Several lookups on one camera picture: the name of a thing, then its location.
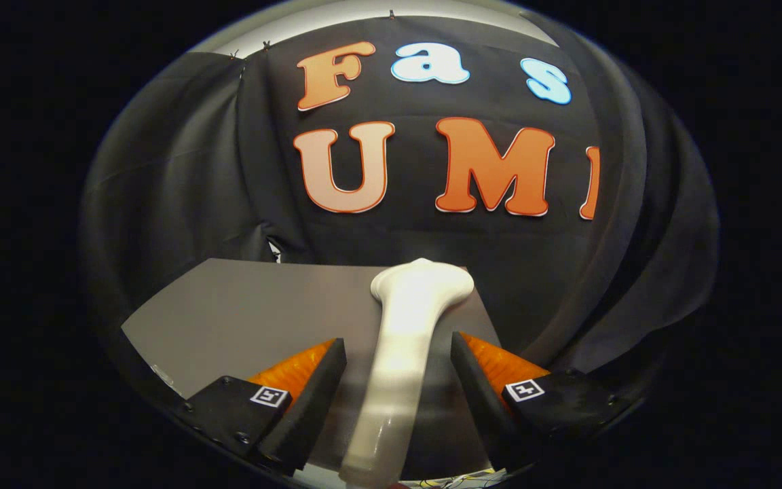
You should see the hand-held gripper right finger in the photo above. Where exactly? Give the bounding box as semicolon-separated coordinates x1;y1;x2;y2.
450;331;634;474

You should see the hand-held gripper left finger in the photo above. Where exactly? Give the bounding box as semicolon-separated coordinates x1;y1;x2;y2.
181;338;349;477

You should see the grey drawer cabinet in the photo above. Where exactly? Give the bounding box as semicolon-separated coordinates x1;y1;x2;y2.
121;258;504;479

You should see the row of small backdrop clips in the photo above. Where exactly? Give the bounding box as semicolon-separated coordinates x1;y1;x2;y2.
228;10;397;60

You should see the bundle of thin cables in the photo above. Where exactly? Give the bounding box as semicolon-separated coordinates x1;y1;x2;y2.
418;470;508;488

